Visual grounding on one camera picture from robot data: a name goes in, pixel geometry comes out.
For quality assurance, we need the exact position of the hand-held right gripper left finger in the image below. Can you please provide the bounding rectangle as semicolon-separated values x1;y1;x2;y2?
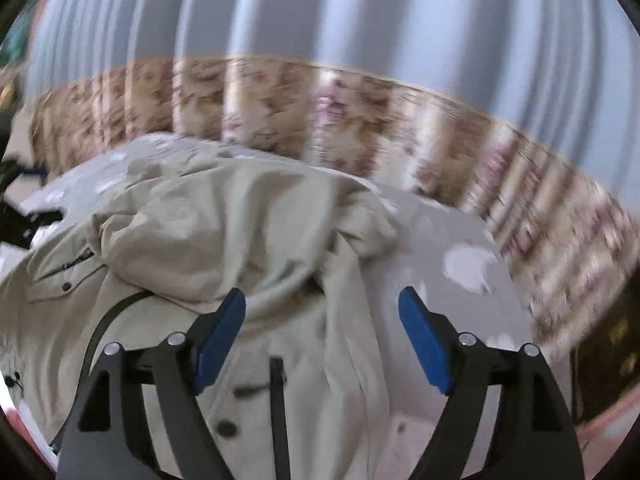
57;287;247;480

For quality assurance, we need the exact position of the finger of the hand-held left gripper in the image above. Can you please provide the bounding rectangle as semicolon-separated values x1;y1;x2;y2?
0;157;26;191
0;200;66;251

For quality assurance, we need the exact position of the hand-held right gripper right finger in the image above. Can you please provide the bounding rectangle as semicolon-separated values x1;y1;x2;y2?
398;286;585;480

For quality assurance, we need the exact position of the beige hooded jacket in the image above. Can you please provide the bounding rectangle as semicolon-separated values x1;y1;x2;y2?
0;160;401;480

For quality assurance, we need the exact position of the grey printed bed sheet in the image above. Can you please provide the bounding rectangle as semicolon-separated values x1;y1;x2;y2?
15;132;576;480

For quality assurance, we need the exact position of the black and silver oven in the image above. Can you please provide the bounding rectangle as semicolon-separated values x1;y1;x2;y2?
570;300;640;426

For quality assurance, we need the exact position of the blue floral curtain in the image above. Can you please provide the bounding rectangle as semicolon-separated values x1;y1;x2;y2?
20;0;640;361

